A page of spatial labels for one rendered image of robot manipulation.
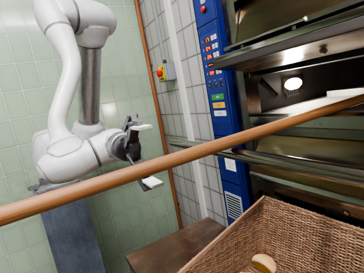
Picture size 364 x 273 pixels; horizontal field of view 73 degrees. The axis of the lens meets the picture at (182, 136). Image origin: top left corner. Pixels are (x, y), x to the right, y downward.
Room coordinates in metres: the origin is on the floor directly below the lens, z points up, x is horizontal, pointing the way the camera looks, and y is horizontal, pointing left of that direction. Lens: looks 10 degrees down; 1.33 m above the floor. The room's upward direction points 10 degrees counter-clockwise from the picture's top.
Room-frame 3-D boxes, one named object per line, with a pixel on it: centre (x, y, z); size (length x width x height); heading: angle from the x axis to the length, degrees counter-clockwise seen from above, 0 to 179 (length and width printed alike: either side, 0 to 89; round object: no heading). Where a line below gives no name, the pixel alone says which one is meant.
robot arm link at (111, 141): (0.76, 0.18, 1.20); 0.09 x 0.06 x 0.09; 117
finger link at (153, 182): (0.57, 0.09, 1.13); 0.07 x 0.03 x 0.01; 27
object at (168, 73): (1.54, 0.02, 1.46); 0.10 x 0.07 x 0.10; 28
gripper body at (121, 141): (0.69, 0.15, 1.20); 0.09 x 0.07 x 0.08; 27
